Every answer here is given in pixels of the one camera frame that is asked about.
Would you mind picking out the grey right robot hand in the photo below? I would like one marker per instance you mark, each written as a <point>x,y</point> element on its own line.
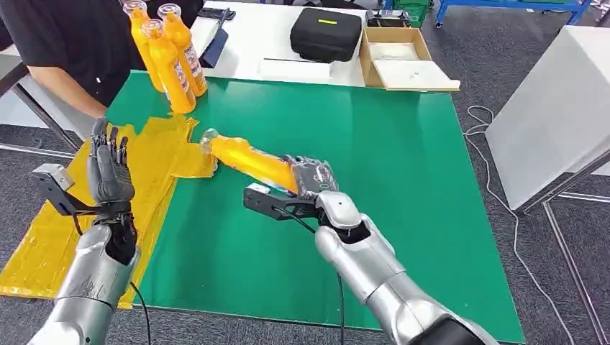
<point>314,178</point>

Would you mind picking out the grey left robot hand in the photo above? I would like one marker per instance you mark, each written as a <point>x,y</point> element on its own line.
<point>112,181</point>

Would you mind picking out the orange drink bottle clear cap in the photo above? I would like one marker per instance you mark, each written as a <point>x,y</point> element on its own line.
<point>140,43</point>
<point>188,57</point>
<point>171,76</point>
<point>248,159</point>

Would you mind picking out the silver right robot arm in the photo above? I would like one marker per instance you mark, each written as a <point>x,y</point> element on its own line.
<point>371,266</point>

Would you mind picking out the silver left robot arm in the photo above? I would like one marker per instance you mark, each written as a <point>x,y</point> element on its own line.
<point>90,285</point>

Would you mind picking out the green table mat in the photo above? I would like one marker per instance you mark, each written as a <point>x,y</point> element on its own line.
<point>381,166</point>

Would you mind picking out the yellow plastic sheet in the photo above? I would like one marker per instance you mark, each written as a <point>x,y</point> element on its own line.
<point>43,257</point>

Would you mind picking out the cardboard box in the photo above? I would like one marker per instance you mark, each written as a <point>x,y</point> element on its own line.
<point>366,52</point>

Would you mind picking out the black hard case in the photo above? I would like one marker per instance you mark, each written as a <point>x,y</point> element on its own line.
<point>326,38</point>

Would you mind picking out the grey side table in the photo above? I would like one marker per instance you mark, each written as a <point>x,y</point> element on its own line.
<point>9,76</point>

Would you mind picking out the white foam insert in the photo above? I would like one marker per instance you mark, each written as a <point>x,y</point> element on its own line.
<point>393,51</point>

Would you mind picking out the person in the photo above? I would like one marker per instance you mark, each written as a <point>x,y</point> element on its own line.
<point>71,33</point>

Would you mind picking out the black remote control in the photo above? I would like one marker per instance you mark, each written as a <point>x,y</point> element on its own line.
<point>215,13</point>

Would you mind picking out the green plastic crate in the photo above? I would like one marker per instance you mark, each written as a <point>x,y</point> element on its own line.
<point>417,12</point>

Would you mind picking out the white table with steel legs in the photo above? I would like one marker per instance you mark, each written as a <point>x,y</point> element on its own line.
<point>548,119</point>

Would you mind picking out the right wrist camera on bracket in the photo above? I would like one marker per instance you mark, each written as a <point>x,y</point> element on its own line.
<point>267,204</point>

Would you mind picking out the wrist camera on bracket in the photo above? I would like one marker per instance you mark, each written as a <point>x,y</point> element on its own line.
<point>52,176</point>
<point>267,204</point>

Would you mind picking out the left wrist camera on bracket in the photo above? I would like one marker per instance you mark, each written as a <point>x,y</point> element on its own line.
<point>52,176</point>

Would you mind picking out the blue metal frame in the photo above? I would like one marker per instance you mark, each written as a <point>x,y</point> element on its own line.
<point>524,5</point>

